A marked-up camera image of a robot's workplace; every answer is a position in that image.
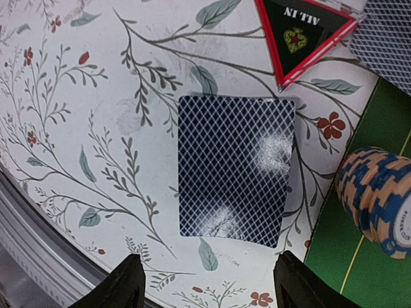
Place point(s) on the green round poker mat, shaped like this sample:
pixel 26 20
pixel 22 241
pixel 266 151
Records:
pixel 361 245

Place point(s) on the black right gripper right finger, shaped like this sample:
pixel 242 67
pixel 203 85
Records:
pixel 297 286

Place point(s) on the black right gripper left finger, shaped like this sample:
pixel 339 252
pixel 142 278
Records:
pixel 123 287

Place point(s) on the blue playing card deck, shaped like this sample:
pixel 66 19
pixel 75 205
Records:
pixel 382 41

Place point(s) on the triangular all in marker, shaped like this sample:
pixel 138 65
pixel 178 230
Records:
pixel 299 33

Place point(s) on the front aluminium rail base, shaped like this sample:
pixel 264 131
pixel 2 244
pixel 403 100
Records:
pixel 39 267

